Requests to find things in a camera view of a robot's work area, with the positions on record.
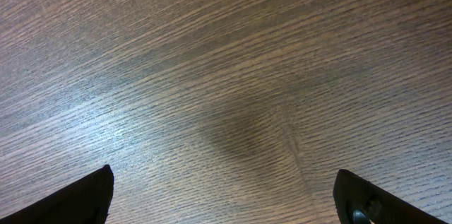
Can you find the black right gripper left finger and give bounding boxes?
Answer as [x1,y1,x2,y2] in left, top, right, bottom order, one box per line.
[1,165,114,224]

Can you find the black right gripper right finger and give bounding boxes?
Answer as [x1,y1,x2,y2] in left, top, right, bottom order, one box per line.
[333,169,446,224]

